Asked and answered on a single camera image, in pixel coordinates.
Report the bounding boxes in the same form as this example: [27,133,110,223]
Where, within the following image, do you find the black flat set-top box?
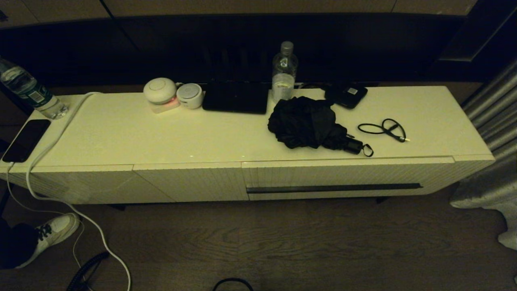
[202,81,269,115]

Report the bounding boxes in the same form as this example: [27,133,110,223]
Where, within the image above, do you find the black audio cable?
[357,118,411,143]

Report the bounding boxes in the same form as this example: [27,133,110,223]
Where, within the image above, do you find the white sneaker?
[15,213,80,269]

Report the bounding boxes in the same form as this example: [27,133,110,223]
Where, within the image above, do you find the small black router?
[324,83,368,109]

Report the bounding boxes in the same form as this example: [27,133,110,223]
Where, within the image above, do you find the large white round lamp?
[143,78,181,114]

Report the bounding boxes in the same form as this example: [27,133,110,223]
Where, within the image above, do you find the black folding umbrella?
[267,96,374,157]

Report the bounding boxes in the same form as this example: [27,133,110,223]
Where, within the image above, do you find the grey curtain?
[450,59,517,250]

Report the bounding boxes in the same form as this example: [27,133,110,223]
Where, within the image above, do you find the thick white power cord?
[25,92,132,291]

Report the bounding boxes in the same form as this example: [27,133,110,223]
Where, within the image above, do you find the thin white charging cable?
[5,162,93,291]

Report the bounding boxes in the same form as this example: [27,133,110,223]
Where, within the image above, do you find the white low cabinet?
[0,86,496,205]

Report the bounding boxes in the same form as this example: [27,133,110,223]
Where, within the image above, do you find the small white round speaker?
[177,83,204,110]

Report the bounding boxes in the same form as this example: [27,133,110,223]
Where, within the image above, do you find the black coiled cable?
[66,251,110,291]

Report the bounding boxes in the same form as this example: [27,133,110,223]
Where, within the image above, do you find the black looped floor cable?
[212,277,254,291]

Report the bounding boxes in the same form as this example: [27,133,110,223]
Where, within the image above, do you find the white drawer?
[242,157,456,201]

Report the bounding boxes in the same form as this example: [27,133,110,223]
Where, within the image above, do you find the black smartphone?
[2,119,52,163]

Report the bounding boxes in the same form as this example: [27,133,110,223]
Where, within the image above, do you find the water bottle green label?
[0,59,69,120]

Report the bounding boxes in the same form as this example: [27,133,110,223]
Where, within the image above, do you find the clear water bottle grey cap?
[271,41,299,102]

